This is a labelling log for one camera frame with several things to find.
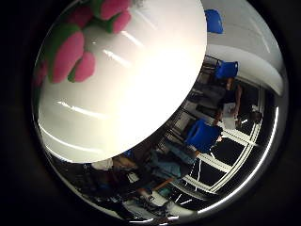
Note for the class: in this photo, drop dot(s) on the person in blue jeans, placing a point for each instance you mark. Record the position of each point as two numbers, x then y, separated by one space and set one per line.
171 160

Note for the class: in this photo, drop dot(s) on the blue plastic chair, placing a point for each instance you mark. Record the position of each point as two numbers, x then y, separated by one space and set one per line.
214 20
226 69
203 135

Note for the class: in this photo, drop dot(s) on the standing person holding paper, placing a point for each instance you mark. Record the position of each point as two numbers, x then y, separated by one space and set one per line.
231 100

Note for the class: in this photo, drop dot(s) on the green and pink plush toy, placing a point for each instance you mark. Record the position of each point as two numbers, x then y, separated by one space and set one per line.
72 47

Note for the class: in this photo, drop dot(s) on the white window frame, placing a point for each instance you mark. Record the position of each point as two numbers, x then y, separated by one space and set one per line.
229 157

